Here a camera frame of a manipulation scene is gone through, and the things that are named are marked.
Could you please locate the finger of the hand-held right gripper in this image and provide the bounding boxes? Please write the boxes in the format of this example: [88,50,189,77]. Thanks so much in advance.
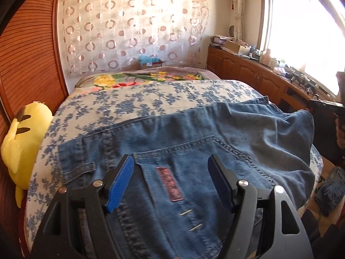
[309,99,337,111]

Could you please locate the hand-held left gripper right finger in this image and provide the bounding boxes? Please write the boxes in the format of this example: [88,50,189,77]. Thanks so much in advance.
[207,154,314,259]

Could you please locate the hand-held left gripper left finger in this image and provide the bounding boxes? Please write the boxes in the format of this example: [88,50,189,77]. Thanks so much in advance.
[28,154,135,259]

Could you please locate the blue denim pants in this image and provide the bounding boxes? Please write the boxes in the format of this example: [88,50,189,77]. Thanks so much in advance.
[57,96,316,259]

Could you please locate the black devices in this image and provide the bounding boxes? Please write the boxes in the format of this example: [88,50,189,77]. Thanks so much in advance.
[288,70,320,92]

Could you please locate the wooden-framed window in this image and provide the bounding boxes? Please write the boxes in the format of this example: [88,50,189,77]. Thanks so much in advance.
[260,0,345,98]

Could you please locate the denim garment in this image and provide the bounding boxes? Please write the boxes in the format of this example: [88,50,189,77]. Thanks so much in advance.
[315,166,345,216]

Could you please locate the long wooden cabinet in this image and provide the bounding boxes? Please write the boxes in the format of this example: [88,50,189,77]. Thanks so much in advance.
[207,45,337,114]

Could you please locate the open cardboard box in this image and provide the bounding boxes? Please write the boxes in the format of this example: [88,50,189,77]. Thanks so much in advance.
[225,41,252,56]

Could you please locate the yellow plush toy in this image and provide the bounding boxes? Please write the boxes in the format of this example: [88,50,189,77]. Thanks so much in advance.
[0,101,53,208]

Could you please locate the colourful floral pillow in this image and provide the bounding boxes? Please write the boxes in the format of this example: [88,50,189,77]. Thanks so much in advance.
[75,67,220,95]

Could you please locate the dark red cloth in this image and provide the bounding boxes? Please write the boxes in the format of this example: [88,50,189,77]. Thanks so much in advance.
[16,198,30,258]

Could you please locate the pile of papers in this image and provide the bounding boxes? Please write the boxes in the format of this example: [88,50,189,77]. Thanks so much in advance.
[210,35,235,46]

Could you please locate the small cardboard box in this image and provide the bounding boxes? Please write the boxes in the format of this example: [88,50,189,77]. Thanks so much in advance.
[140,61,163,69]

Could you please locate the beige window curtain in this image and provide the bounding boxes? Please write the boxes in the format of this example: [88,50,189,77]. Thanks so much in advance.
[230,0,247,42]

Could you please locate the circle-patterned sheer curtain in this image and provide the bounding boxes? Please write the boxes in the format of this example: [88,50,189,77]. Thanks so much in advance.
[59,0,212,74]

